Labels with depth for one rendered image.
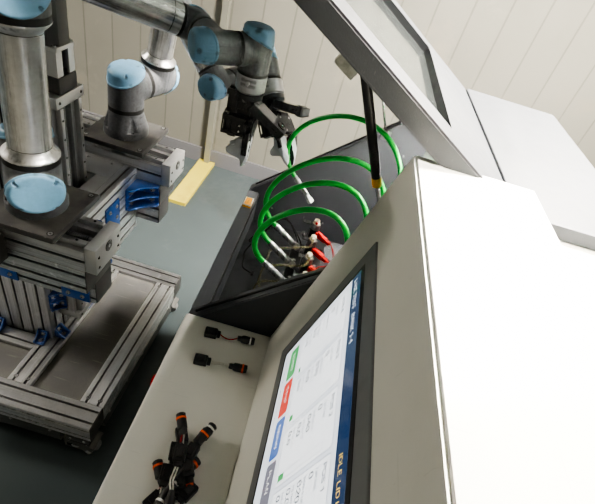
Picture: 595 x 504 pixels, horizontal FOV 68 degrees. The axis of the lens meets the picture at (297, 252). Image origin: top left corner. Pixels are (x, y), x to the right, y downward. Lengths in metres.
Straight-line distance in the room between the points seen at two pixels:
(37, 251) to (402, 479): 1.17
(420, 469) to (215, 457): 0.60
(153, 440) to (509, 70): 2.86
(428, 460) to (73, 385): 1.68
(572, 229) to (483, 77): 2.33
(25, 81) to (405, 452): 0.89
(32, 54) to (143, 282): 1.47
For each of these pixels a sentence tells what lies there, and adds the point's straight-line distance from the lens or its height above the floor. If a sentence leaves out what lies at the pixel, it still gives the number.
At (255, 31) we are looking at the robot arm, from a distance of 1.10.
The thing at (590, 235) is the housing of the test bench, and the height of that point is 1.50.
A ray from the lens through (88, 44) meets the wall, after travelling 3.72.
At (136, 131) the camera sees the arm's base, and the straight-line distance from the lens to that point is 1.67.
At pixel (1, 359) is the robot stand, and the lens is 2.09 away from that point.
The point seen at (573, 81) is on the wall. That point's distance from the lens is 3.34.
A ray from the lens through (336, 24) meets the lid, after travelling 0.72.
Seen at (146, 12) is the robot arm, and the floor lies 1.56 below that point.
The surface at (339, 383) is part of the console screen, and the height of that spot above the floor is 1.37.
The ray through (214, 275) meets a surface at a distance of 1.29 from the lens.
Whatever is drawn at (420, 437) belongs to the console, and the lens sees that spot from 0.43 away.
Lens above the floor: 1.86
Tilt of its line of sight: 39 degrees down
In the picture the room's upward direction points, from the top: 18 degrees clockwise
